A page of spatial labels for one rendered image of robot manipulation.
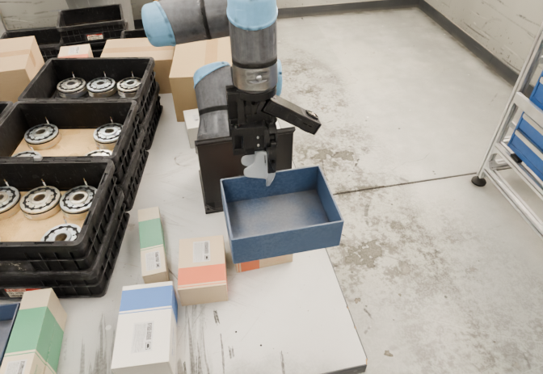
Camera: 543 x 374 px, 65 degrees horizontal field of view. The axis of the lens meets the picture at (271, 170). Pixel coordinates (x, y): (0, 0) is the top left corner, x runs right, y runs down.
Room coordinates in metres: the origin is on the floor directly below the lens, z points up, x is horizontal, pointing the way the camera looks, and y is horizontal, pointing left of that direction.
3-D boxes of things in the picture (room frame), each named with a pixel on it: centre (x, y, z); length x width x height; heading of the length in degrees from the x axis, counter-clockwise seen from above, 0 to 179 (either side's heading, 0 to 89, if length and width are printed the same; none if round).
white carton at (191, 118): (1.31, 0.22, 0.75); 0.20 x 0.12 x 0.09; 106
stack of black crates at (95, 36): (2.70, 1.16, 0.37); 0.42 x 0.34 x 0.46; 102
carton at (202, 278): (0.67, 0.18, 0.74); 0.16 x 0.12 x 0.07; 8
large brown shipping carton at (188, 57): (1.60, 0.24, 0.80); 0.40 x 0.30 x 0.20; 4
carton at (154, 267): (0.76, 0.34, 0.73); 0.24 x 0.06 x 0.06; 16
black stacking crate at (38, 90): (1.34, 0.64, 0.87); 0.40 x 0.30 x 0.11; 91
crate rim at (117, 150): (1.04, 0.64, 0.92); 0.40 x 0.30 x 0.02; 91
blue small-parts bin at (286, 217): (0.55, -0.01, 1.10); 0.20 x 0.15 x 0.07; 102
